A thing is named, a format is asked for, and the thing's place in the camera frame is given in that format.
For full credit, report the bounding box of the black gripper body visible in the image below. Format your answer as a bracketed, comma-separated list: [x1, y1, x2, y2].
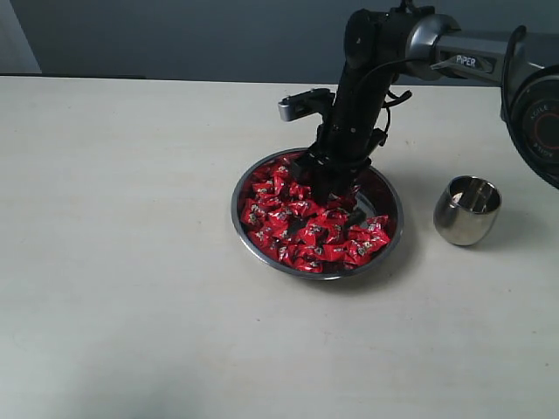
[291, 62, 396, 183]

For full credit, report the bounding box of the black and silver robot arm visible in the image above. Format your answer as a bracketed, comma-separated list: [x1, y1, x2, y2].
[281, 1, 558, 203]

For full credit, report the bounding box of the round steel bowl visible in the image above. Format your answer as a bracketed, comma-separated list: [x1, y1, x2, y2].
[231, 148, 404, 280]

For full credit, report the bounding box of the shiny steel cup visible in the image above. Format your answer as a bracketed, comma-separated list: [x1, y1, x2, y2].
[433, 175, 502, 246]

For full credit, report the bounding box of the red wrapped candy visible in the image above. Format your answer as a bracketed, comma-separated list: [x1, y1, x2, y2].
[343, 240, 379, 266]
[321, 243, 348, 263]
[366, 215, 390, 243]
[293, 258, 323, 273]
[240, 198, 267, 230]

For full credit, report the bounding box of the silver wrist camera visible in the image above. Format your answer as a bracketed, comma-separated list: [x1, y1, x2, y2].
[278, 88, 335, 122]

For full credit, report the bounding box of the black cable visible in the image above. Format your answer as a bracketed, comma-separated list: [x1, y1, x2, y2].
[353, 58, 414, 148]

